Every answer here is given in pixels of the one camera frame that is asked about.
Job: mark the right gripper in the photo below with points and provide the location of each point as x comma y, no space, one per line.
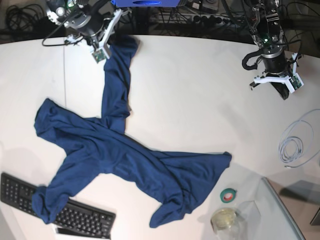
89,27

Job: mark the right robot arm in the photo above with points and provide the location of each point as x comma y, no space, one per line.
57,9

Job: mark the dark blue t-shirt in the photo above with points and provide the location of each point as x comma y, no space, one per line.
180,181

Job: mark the clear glass jar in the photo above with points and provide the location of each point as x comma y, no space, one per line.
225,224

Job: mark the black computer keyboard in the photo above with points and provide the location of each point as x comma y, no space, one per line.
76,218

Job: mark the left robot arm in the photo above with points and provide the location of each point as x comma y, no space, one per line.
266,31

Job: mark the green electrical tape roll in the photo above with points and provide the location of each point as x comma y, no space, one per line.
228,195

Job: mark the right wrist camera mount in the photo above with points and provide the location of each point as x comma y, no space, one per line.
101,51

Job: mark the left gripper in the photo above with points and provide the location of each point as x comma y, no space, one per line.
276,65

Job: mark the black power strip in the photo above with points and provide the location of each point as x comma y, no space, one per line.
212,20

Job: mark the blue box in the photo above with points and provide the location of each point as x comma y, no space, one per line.
145,3

